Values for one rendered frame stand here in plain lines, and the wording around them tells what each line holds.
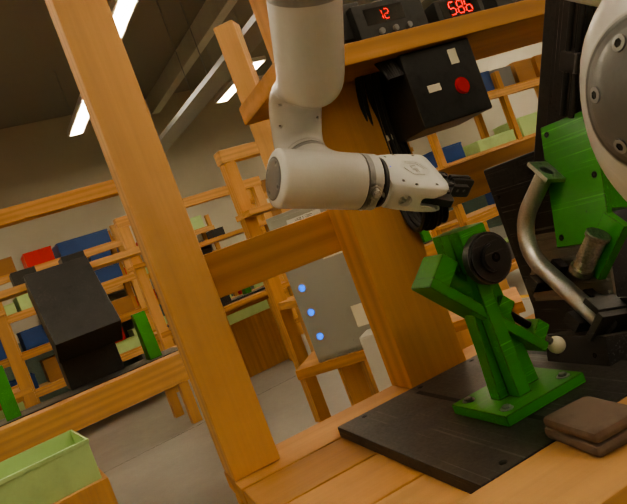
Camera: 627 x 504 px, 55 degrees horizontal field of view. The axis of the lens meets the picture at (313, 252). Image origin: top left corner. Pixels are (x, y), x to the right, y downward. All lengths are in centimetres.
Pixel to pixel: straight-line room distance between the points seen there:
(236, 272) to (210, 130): 1076
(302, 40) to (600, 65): 50
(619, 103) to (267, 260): 100
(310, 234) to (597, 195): 55
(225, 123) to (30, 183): 369
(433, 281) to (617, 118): 61
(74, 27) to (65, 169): 995
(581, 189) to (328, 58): 50
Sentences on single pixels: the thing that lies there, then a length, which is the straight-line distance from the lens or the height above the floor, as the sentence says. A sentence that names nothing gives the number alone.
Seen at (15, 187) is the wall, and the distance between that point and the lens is 1096.
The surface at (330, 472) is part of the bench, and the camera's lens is 101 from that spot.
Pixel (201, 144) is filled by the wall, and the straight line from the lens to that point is 1177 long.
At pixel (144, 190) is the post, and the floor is 141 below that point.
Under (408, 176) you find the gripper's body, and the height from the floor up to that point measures 127.
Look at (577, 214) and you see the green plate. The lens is 108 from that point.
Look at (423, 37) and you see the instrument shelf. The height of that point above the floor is 152.
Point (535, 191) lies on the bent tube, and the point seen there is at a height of 117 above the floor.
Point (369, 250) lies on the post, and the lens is 120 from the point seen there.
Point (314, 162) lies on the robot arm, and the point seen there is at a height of 133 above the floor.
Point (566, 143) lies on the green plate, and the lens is 110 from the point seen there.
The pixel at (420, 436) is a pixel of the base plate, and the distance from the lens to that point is 96.
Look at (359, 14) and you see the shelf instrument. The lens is 123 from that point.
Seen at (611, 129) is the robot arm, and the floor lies 124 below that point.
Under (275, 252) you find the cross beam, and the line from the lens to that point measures 122.
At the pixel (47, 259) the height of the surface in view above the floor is 204.
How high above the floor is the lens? 124
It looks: 2 degrees down
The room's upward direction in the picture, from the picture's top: 20 degrees counter-clockwise
